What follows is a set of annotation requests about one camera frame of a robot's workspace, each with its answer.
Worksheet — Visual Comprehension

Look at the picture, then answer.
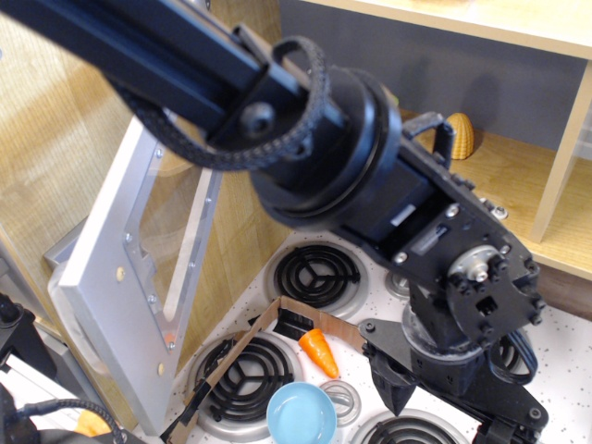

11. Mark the cardboard strip barrier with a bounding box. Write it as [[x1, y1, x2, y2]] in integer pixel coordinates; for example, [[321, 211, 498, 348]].
[[161, 296, 365, 443]]

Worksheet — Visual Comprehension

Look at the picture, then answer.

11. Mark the silver microwave door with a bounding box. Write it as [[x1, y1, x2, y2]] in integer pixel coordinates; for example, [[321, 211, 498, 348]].
[[48, 119, 222, 436]]

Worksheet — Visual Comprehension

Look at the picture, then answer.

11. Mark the wooden shelf unit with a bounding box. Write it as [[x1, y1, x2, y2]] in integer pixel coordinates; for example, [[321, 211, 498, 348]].
[[280, 1, 591, 278]]

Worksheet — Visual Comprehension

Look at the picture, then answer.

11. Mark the front right stove burner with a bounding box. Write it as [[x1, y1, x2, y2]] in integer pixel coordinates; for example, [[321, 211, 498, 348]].
[[347, 409, 468, 444]]

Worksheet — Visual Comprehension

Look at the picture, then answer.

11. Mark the yellow toy corn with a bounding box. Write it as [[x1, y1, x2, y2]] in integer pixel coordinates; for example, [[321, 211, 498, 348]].
[[447, 113, 475, 160]]

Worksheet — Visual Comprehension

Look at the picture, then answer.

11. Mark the back left stove burner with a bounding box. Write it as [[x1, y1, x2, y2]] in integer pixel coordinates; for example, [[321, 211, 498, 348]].
[[264, 241, 369, 319]]

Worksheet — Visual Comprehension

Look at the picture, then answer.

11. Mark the silver stove knob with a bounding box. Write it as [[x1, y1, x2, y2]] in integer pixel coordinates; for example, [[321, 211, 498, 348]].
[[385, 272, 410, 300]]

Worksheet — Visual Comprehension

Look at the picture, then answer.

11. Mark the white magnetic door latch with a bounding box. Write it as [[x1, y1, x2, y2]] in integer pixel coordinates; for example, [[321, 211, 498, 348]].
[[480, 198, 509, 220]]

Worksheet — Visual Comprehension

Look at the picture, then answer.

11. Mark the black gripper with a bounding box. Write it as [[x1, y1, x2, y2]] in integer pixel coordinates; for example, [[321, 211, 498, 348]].
[[358, 281, 550, 444]]

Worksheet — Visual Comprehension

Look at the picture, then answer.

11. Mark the black equipment left edge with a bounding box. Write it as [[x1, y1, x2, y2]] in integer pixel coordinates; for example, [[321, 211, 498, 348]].
[[1, 293, 57, 380]]

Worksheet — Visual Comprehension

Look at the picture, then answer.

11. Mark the orange object bottom left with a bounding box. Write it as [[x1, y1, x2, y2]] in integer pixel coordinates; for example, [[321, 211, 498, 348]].
[[74, 410, 112, 438]]

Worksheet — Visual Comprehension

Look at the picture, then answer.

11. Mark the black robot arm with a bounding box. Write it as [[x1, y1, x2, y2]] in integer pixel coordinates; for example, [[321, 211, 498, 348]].
[[1, 1, 549, 443]]

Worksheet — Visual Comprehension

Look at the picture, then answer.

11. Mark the black sleeved cable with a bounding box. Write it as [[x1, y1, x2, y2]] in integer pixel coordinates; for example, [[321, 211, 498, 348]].
[[105, 35, 332, 173]]

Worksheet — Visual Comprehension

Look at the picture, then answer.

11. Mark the light blue bowl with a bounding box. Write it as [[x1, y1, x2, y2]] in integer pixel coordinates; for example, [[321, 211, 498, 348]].
[[266, 382, 338, 444]]

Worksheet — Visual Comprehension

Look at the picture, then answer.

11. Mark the orange toy carrot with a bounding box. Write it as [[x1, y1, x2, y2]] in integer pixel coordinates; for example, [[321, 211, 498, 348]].
[[298, 328, 339, 379]]

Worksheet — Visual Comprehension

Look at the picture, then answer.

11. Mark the grey wall bracket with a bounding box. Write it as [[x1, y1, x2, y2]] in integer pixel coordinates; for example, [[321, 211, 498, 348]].
[[43, 218, 87, 276]]

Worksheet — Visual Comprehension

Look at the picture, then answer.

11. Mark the front left stove burner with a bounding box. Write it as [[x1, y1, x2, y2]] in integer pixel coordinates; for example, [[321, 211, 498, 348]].
[[197, 332, 303, 443]]

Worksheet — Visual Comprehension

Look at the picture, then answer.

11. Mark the stove burner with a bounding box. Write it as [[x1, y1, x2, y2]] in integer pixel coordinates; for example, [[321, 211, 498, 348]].
[[197, 332, 303, 443], [264, 241, 369, 319], [347, 409, 468, 444]]

